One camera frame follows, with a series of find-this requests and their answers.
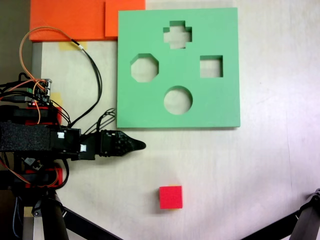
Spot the red base clamp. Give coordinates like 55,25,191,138
26,106,64,126
24,166,64,189

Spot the green shape sorter board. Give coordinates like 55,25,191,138
116,7,241,130

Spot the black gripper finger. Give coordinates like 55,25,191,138
116,144,141,158
116,130,147,149

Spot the thin orange wire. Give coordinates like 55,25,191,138
19,25,84,126

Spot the black circuit board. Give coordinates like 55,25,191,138
26,78,53,108

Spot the orange foam block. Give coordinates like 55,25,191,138
29,0,147,43

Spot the black tripod leg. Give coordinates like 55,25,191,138
56,201,127,240
239,209,304,240
289,187,320,240
33,192,70,240

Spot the black cable with connector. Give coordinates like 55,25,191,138
67,39,103,128

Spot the black cable loop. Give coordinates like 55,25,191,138
83,107,117,138

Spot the braided grey cable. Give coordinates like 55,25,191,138
11,195,21,239

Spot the red square block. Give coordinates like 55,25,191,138
159,185,183,210

